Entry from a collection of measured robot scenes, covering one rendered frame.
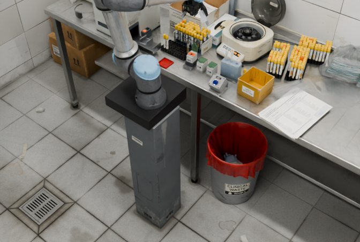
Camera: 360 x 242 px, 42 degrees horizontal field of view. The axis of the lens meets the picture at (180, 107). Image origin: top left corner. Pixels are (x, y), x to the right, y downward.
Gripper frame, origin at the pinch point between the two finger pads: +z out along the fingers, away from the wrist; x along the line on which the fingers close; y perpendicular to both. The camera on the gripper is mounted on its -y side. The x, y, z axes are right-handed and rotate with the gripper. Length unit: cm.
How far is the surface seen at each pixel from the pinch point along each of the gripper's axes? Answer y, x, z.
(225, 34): -15.2, 9.9, 15.3
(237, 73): 5.8, 27.4, 19.5
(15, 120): 40, -136, 110
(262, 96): 13, 45, 21
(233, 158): 6, 28, 91
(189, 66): 9.0, 0.4, 23.7
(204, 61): 6.4, 8.6, 18.6
